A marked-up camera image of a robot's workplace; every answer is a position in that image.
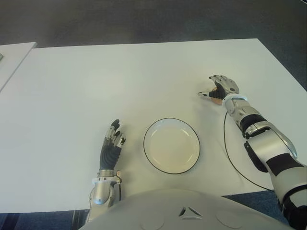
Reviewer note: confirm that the yellow-red apple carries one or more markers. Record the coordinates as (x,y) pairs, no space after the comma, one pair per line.
(217,101)

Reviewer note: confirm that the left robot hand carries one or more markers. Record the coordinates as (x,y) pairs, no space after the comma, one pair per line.
(109,158)

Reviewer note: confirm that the grey robot torso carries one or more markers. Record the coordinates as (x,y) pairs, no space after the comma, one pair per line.
(187,210)

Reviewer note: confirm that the white plate black rim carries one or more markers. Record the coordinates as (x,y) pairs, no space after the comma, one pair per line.
(171,146)

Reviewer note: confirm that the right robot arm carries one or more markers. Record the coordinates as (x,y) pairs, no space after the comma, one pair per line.
(268,148)

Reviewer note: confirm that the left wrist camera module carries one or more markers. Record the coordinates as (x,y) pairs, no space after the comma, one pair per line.
(119,176)

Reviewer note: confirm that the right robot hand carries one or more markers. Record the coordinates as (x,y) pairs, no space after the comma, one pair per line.
(227,86)

